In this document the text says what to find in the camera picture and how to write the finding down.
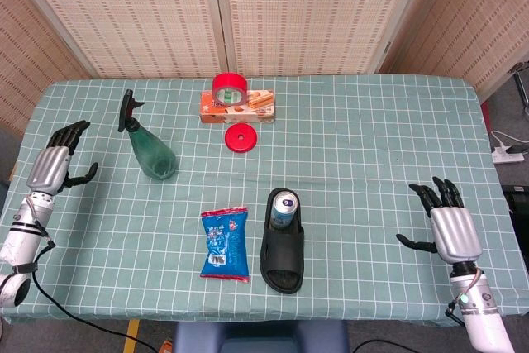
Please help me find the white power strip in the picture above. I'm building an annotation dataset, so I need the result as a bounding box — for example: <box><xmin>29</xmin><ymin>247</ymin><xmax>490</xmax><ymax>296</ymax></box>
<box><xmin>490</xmin><ymin>145</ymin><xmax>525</xmax><ymax>165</ymax></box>

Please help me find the orange wafer biscuit box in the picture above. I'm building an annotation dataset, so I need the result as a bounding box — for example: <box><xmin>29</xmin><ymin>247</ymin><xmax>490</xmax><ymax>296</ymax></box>
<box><xmin>199</xmin><ymin>88</ymin><xmax>277</xmax><ymax>125</ymax></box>

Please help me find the green spray bottle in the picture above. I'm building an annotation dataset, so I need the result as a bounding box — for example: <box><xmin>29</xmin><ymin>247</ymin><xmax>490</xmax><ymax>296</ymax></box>
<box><xmin>117</xmin><ymin>88</ymin><xmax>179</xmax><ymax>182</ymax></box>

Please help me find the red round disc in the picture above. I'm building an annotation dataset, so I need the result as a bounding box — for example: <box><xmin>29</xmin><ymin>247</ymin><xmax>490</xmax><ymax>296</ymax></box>
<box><xmin>224</xmin><ymin>122</ymin><xmax>258</xmax><ymax>153</ymax></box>

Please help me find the blue drink can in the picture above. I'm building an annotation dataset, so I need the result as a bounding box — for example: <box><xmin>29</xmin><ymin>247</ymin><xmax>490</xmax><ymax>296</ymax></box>
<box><xmin>271</xmin><ymin>189</ymin><xmax>299</xmax><ymax>230</ymax></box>

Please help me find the black cable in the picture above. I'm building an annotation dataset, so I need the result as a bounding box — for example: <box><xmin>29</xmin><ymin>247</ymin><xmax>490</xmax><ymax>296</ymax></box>
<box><xmin>350</xmin><ymin>338</ymin><xmax>414</xmax><ymax>353</ymax></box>

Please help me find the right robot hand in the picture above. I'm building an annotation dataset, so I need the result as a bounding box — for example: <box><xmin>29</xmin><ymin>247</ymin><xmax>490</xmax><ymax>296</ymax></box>
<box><xmin>395</xmin><ymin>176</ymin><xmax>484</xmax><ymax>264</ymax></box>

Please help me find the green checkered tablecloth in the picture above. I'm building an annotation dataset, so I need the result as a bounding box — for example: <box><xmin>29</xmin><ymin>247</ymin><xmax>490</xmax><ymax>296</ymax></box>
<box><xmin>0</xmin><ymin>74</ymin><xmax>529</xmax><ymax>327</ymax></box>

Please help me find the blue snack bag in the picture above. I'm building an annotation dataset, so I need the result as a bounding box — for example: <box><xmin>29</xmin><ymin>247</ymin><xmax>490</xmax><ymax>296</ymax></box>
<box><xmin>199</xmin><ymin>206</ymin><xmax>251</xmax><ymax>284</ymax></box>

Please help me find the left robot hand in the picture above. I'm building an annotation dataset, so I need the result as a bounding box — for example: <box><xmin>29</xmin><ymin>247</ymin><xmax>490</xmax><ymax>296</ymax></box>
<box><xmin>26</xmin><ymin>120</ymin><xmax>99</xmax><ymax>197</ymax></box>

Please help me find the black slipper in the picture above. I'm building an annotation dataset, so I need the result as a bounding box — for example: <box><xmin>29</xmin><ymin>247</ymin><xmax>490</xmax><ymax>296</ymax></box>
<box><xmin>259</xmin><ymin>188</ymin><xmax>306</xmax><ymax>295</ymax></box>

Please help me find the black metal stand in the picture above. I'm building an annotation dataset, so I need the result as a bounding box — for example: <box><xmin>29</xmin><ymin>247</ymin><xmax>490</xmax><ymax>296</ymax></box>
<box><xmin>508</xmin><ymin>61</ymin><xmax>529</xmax><ymax>117</ymax></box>

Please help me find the red tape roll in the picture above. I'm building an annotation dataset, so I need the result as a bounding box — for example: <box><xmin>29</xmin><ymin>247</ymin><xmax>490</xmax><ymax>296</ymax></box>
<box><xmin>212</xmin><ymin>72</ymin><xmax>249</xmax><ymax>106</ymax></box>

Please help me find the woven folding screen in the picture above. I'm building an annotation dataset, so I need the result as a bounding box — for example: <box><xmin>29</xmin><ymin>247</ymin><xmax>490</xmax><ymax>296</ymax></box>
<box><xmin>0</xmin><ymin>0</ymin><xmax>529</xmax><ymax>139</ymax></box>

